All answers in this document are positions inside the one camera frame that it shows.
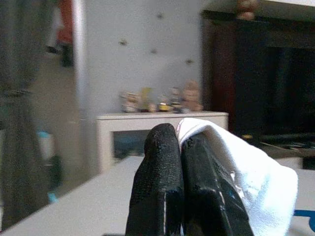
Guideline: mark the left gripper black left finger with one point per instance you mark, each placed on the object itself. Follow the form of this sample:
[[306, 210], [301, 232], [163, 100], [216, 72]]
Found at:
[[157, 172]]

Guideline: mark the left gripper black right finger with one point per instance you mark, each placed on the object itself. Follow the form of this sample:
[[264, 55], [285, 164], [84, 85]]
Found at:
[[204, 196]]

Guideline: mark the white t-shirt black print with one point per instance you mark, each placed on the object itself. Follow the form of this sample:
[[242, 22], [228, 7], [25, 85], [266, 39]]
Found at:
[[258, 177]]

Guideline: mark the blue plastic hanger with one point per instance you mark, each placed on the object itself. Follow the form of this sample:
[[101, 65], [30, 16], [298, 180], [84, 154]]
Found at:
[[305, 213]]

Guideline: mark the white glass-door cabinet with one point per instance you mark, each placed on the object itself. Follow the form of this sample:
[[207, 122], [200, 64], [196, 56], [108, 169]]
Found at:
[[105, 147]]

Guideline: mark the small yellow ornament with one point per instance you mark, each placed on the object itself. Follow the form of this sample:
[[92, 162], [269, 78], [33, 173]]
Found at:
[[164, 106]]

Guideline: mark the yellow figurine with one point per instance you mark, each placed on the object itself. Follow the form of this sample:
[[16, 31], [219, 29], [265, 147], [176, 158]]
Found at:
[[146, 98]]

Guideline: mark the small white figurine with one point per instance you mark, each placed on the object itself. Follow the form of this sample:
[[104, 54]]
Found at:
[[130, 102]]

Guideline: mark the peach bear figurine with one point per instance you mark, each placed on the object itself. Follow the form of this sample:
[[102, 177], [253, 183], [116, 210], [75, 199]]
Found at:
[[192, 96]]

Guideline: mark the dark TV stand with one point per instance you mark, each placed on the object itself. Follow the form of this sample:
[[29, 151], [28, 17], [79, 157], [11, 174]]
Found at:
[[258, 73]]

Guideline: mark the dark grey curtain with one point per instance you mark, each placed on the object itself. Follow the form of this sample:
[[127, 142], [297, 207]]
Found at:
[[22, 123]]

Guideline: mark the peach round ornament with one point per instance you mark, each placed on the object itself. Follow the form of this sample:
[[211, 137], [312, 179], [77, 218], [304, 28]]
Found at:
[[247, 9]]

